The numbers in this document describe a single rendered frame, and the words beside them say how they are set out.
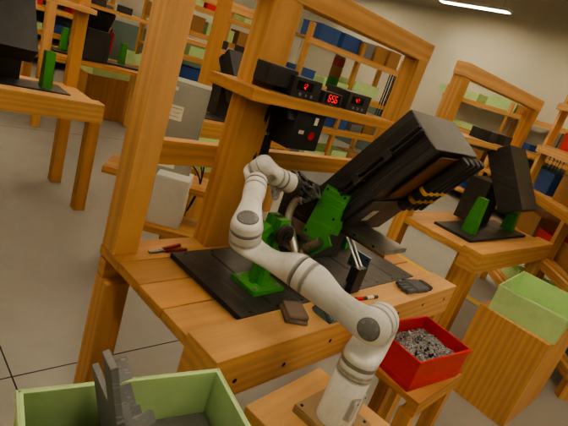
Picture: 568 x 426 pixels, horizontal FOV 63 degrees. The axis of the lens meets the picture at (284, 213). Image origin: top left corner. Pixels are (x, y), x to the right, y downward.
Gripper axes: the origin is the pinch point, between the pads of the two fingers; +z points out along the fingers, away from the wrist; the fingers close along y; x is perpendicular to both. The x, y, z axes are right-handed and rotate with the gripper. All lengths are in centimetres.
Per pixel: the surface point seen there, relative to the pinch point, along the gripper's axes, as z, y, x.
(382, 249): 16.2, -24.4, -17.3
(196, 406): -59, -69, 5
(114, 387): -95, -64, -14
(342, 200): 4.3, -5.7, -10.6
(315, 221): 4.3, -10.2, 2.1
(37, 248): 12, 39, 221
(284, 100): -23.0, 26.3, -8.2
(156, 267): -39, -24, 42
